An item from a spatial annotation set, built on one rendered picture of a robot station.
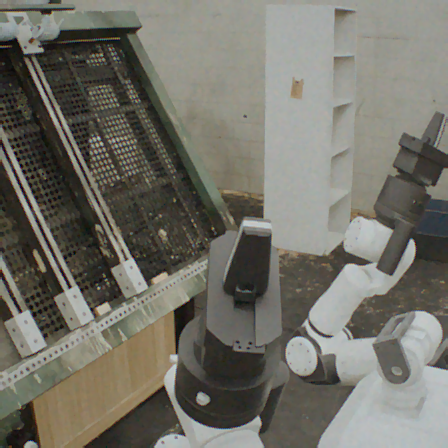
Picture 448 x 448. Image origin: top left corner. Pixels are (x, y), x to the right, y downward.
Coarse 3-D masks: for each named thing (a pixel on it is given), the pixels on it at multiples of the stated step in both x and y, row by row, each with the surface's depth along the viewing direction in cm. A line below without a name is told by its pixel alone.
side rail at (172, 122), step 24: (120, 48) 286; (144, 48) 288; (144, 72) 282; (168, 96) 288; (168, 120) 283; (168, 144) 286; (192, 144) 287; (192, 168) 283; (216, 192) 287; (216, 216) 284
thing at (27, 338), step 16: (0, 256) 184; (0, 272) 184; (0, 288) 180; (16, 288) 184; (0, 304) 182; (16, 304) 184; (16, 320) 180; (32, 320) 184; (16, 336) 182; (32, 336) 182; (32, 352) 180
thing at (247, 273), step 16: (256, 224) 44; (240, 240) 44; (256, 240) 43; (240, 256) 44; (256, 256) 44; (240, 272) 45; (256, 272) 45; (224, 288) 47; (240, 288) 46; (256, 288) 46
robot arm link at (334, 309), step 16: (336, 288) 113; (320, 304) 116; (336, 304) 113; (352, 304) 113; (320, 320) 116; (336, 320) 115; (304, 336) 117; (320, 336) 118; (336, 336) 120; (320, 352) 115
